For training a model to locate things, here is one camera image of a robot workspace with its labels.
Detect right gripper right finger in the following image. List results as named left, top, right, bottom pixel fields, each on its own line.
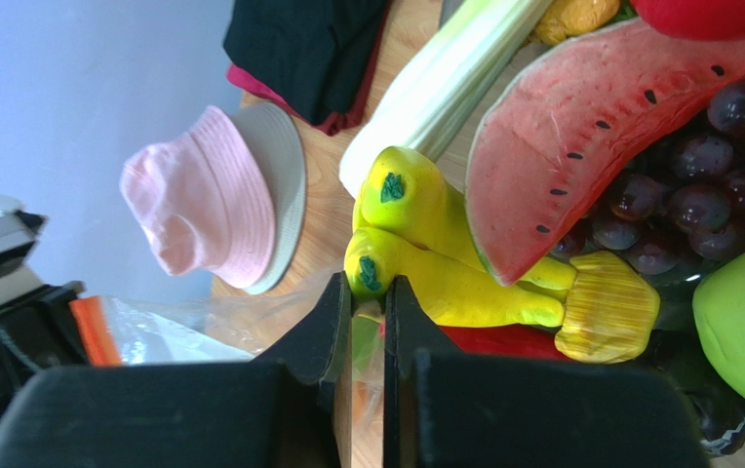
left=382, top=275, right=462, bottom=467

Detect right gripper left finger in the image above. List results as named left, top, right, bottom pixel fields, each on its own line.
left=257, top=272, right=352, bottom=467

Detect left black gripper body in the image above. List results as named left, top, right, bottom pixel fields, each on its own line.
left=0, top=281, right=90, bottom=419

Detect green starfruit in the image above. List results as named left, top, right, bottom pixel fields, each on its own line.
left=351, top=315, right=384, bottom=379

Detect clear orange zip top bag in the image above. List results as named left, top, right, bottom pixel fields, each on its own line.
left=70, top=261, right=384, bottom=467

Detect yellow bananas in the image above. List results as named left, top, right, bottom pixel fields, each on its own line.
left=343, top=146, right=576, bottom=328

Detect red chili pepper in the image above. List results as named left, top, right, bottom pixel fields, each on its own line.
left=440, top=325, right=569, bottom=361

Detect pink hat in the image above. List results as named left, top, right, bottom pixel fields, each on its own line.
left=119, top=102, right=307, bottom=295

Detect yellow corn piece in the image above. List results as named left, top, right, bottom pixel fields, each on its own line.
left=554, top=251, right=660, bottom=364

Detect red cloth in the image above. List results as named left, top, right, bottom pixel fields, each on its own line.
left=226, top=2, right=391, bottom=137

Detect watermelon slice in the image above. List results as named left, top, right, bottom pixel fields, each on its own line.
left=465, top=18, right=745, bottom=286

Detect green white leek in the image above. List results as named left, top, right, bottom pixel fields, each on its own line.
left=338, top=1, right=551, bottom=195

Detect black folded cloth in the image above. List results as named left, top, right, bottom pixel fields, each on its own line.
left=222, top=1, right=388, bottom=125

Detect dark purple grapes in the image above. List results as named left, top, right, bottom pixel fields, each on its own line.
left=551, top=79, right=745, bottom=279

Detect red apple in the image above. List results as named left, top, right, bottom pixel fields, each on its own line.
left=631, top=0, right=745, bottom=40

